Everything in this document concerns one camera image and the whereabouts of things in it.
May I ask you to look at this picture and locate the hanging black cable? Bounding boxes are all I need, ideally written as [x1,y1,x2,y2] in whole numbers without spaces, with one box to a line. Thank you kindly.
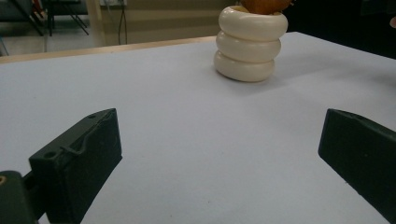
[117,0,129,47]

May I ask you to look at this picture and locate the black metal stand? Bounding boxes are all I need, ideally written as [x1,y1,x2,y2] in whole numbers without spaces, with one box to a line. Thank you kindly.
[8,0,91,37]

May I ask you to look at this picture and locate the white table cover sheet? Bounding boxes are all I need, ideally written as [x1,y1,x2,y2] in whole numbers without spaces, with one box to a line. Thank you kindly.
[0,31,396,224]

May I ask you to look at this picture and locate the wooden table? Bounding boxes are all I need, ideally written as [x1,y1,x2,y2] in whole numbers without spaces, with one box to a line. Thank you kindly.
[0,35,219,65]

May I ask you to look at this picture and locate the wooden paddle hairbrush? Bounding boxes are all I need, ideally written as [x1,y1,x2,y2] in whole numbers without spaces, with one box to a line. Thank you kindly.
[239,0,294,16]

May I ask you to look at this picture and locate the cream ribbed cup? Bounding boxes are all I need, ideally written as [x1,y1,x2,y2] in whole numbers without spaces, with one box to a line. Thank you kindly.
[213,5,290,83]

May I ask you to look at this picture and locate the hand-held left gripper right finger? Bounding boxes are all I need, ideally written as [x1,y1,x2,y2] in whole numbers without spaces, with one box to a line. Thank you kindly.
[318,107,396,224]

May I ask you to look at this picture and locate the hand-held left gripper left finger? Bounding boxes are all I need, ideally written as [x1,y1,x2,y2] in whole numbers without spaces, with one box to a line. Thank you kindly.
[28,107,123,224]

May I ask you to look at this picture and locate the beige wooden partition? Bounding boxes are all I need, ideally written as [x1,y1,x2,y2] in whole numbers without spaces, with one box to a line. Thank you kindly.
[85,0,239,49]

